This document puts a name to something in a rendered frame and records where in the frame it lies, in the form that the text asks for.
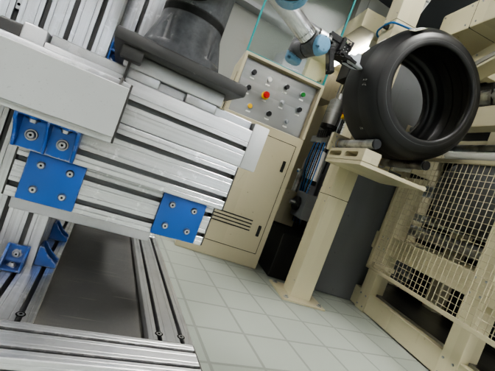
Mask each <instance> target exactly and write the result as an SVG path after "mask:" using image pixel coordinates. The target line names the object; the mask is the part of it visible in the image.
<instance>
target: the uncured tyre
mask: <svg viewBox="0 0 495 371"><path fill-rule="evenodd" d="M424 28H428V29H423V30H420V31H417V32H414V31H410V30H411V29H407V30H404V31H403V32H400V33H398V34H396V35H394V36H392V37H390V38H388V39H386V40H384V41H382V42H380V43H378V44H376V45H374V46H372V47H370V48H369V49H368V50H367V51H366V52H364V53H363V54H362V55H361V60H360V63H359V64H360V65H361V66H362V70H355V69H351V70H350V72H349V74H348V76H347V79H346V81H345V85H344V89H343V115H344V119H345V122H346V125H347V127H348V130H349V131H350V133H351V135H352V136H353V138H354V139H355V140H359V139H379V140H380V141H381V142H382V145H381V147H380V148H379V149H369V150H371V151H374V152H376V153H379V154H380V155H382V158H386V159H391V160H413V161H420V160H429V159H432V158H436V157H438V156H440V155H443V154H445V153H447V152H448V151H449V150H451V149H453V148H454V147H455V146H457V145H458V144H459V143H460V142H461V140H462V139H463V138H464V137H465V135H466V134H467V132H468V131H469V129H470V127H471V126H472V123H473V121H474V118H475V116H476V114H477V110H478V107H479V103H480V76H479V73H478V70H477V67H476V64H475V62H474V60H473V58H472V56H471V55H470V53H469V52H468V50H467V49H466V47H465V46H464V45H463V44H462V43H461V42H460V41H459V40H458V39H457V38H455V37H454V36H453V35H450V34H449V33H448V32H445V31H443V30H440V29H436V28H430V27H424ZM413 29H417V28H413ZM400 64H401V65H403V66H405V67H406V68H408V69H409V70H410V71H411V72H412V73H413V74H414V75H415V77H416V79H417V80H418V82H419V85H420V86H421V92H422V97H423V104H422V110H421V115H420V117H419V120H418V122H417V123H416V125H415V126H414V127H413V129H412V130H411V131H410V132H409V133H408V132H407V131H406V130H405V129H404V128H403V127H402V126H401V125H400V124H399V122H398V120H397V118H396V116H395V113H394V111H393V106H392V100H391V90H392V84H393V78H394V76H395V74H396V71H397V69H398V67H399V66H400ZM353 75H354V76H353ZM351 76H352V77H351ZM364 77H368V81H367V86H365V87H362V80H363V78H364ZM359 126H363V128H364V130H362V131H361V130H360V128H359Z"/></svg>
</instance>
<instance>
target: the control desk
mask: <svg viewBox="0 0 495 371"><path fill-rule="evenodd" d="M231 79H232V80H234V81H236V82H238V83H240V84H242V85H244V86H246V87H247V93H246V95H245V97H244V98H240V99H233V100H229V101H225V102H223V103H222V106H221V107H220V109H222V110H225V111H227V112H229V113H232V114H234V115H236V116H238V117H240V118H243V119H245V120H247V121H250V122H251V124H258V125H261V126H263V127H265V128H267V129H269V130H270V131H269V133H268V136H267V139H266V141H265V143H264V147H263V149H262V151H261V154H260V157H259V160H258V163H257V165H256V168H255V171H254V172H250V171H248V170H245V169H242V168H238V171H237V173H236V176H235V179H234V182H233V185H232V187H231V190H230V193H229V195H228V198H227V200H226V203H225V206H224V208H223V210H219V209H216V208H215V210H214V214H213V216H212V218H211V221H210V224H209V226H208V229H207V232H206V235H205V238H204V240H203V243H202V245H201V246H200V245H196V244H191V243H188V242H184V241H180V240H177V239H175V245H177V246H179V247H184V248H186V249H190V250H194V251H196V252H201V253H203V254H206V255H210V256H214V257H216V258H221V259H223V260H226V261H230V262H233V263H235V264H240V265H243V266H247V267H250V268H253V269H255V268H256V265H257V263H258V261H259V258H260V255H261V252H262V250H263V247H264V244H265V242H266V240H267V237H268V234H269V232H270V228H271V226H272V224H273V221H274V218H275V215H276V213H277V210H278V207H279V205H280V203H281V200H282V197H283V195H284V192H285V189H286V187H287V183H288V182H289V179H290V176H291V174H292V170H293V168H294V166H295V162H296V160H297V158H298V155H299V152H300V150H301V147H302V145H303V141H304V139H305V137H306V134H307V132H308V129H309V126H310V124H311V122H312V118H313V116H314V114H315V111H316V108H317V105H318V102H319V101H320V97H321V95H322V92H323V89H324V87H325V86H323V85H320V84H318V83H316V82H314V81H312V80H310V79H307V78H305V77H303V76H301V75H300V74H296V73H295V72H293V71H290V70H289V69H286V68H284V67H282V66H280V65H278V64H276V63H273V62H271V61H269V60H267V59H265V58H263V57H260V56H258V55H257V54H254V53H252V52H249V51H248V50H247V51H246V52H245V53H244V54H243V55H242V57H241V58H240V60H239V61H238V63H237V64H236V65H235V67H234V70H233V73H232V75H231Z"/></svg>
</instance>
